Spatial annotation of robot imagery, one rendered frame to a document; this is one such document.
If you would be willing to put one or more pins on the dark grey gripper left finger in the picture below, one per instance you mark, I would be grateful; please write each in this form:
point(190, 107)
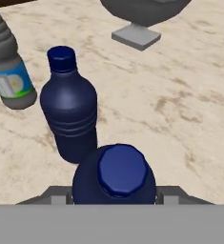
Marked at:
point(57, 197)

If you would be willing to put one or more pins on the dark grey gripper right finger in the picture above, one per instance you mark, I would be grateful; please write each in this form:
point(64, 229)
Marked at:
point(173, 197)

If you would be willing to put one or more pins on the dark blue plastic bottle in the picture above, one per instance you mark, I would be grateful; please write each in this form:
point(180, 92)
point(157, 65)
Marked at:
point(70, 108)
point(115, 178)

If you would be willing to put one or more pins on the grey bottle with blue label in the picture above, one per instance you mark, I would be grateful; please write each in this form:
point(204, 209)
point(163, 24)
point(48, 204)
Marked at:
point(7, 70)

